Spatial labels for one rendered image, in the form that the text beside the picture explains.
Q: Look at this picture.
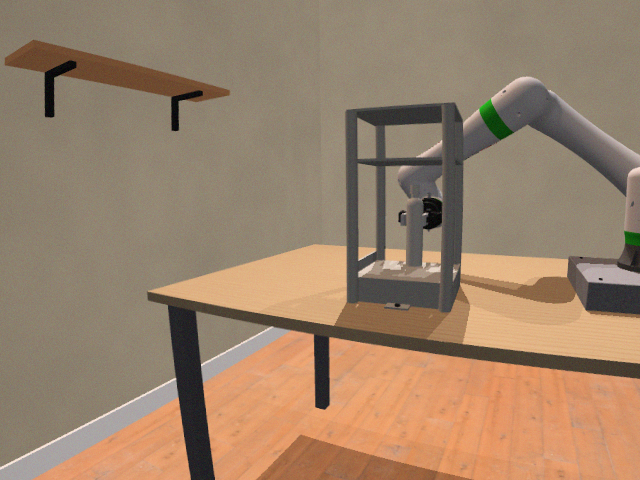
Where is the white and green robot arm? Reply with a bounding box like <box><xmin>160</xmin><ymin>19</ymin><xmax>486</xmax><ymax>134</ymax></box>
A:
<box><xmin>397</xmin><ymin>77</ymin><xmax>640</xmax><ymax>273</ymax></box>

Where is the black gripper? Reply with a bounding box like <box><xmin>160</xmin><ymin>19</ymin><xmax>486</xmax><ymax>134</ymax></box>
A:
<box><xmin>399</xmin><ymin>201</ymin><xmax>442</xmax><ymax>228</ymax></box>

